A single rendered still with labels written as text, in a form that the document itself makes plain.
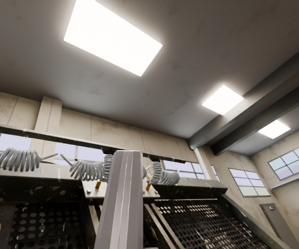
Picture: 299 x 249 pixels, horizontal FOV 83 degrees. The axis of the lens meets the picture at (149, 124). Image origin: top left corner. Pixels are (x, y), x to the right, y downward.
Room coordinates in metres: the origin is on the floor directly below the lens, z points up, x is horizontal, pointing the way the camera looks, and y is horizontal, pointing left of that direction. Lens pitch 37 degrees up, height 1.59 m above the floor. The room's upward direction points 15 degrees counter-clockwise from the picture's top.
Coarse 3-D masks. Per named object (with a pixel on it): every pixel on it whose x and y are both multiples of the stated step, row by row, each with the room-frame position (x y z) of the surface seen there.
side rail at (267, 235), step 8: (224, 200) 1.38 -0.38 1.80; (232, 200) 1.41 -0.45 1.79; (232, 208) 1.36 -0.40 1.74; (240, 208) 1.36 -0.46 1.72; (240, 216) 1.34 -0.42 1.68; (248, 216) 1.33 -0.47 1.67; (248, 224) 1.32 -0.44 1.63; (256, 224) 1.29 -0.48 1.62; (256, 232) 1.31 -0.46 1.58; (264, 232) 1.28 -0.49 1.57; (264, 240) 1.29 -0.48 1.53; (272, 240) 1.26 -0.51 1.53; (280, 240) 1.30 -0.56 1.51; (272, 248) 1.28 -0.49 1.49; (280, 248) 1.25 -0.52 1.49; (288, 248) 1.27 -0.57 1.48
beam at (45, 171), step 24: (0, 168) 0.44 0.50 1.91; (24, 168) 0.49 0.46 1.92; (48, 168) 0.55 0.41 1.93; (0, 192) 0.48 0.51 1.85; (24, 192) 0.52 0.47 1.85; (48, 192) 0.57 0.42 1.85; (72, 192) 0.63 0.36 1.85; (168, 192) 1.00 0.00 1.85; (192, 192) 1.15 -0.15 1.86; (216, 192) 1.34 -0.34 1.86
